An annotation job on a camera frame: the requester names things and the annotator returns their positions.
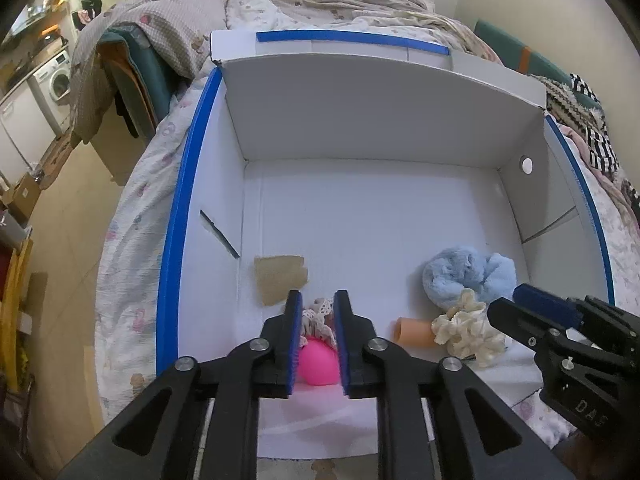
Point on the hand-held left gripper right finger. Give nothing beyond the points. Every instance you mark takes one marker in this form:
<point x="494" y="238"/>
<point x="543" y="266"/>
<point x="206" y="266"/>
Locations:
<point x="342" y="340"/>

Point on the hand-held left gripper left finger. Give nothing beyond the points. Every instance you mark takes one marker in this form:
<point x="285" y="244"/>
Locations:
<point x="295" y="345"/>

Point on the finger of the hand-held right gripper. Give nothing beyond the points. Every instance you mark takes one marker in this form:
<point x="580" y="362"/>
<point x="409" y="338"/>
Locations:
<point x="515" y="320"/>
<point x="542" y="305"/>

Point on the pink ball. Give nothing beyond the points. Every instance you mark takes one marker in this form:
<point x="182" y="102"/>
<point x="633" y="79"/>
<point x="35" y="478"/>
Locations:
<point x="317" y="367"/>

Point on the lace trimmed scrunchie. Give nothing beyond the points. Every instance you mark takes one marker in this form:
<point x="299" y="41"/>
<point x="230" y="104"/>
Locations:
<point x="316" y="317"/>

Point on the cream ruffled scrunchie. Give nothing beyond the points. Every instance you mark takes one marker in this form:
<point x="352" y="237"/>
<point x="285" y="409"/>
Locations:
<point x="467" y="327"/>

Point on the brown tape patch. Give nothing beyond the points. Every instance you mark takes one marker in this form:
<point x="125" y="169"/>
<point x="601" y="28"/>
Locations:
<point x="280" y="277"/>

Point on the orange foam roller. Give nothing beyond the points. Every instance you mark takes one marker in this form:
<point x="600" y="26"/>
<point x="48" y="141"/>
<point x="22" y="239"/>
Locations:
<point x="412" y="332"/>

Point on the light blue fluffy scrunchie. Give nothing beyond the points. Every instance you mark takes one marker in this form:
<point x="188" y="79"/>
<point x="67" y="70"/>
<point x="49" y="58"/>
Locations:
<point x="450" y="280"/>

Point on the blue cardboard box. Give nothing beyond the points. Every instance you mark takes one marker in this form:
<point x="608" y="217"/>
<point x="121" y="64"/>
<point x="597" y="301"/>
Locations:
<point x="375" y="210"/>

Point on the black white striped garment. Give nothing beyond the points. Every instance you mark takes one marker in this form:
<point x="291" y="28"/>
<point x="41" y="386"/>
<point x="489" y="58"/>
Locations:
<point x="600" y="150"/>

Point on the patterned knitted cloth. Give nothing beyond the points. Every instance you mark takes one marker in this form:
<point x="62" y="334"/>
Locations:
<point x="570" y="105"/>

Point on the teal pillow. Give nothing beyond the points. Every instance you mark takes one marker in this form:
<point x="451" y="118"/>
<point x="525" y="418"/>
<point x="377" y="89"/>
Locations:
<point x="500" y="40"/>

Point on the wooden rack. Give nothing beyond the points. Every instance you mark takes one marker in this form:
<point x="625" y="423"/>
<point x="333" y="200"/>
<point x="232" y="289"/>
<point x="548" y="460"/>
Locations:
<point x="15" y="285"/>

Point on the teal wooden footboard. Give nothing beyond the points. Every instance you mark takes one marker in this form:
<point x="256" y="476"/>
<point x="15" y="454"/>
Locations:
<point x="130" y="90"/>

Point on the brown floor mat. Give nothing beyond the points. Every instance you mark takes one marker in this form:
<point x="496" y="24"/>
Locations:
<point x="55" y="157"/>

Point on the beige checkered quilt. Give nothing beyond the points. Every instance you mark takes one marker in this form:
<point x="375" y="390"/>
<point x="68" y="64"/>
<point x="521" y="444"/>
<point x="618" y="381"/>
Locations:
<point x="165" y="25"/>

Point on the white floor cabinet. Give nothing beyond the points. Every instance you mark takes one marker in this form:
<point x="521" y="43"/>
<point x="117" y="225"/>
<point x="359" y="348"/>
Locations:
<point x="20" y="125"/>

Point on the white washing machine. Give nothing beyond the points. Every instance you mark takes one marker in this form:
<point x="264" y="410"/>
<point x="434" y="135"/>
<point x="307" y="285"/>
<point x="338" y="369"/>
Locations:
<point x="57" y="80"/>

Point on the dark hanging clothes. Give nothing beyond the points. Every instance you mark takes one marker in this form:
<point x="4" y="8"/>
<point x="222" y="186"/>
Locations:
<point x="90" y="0"/>

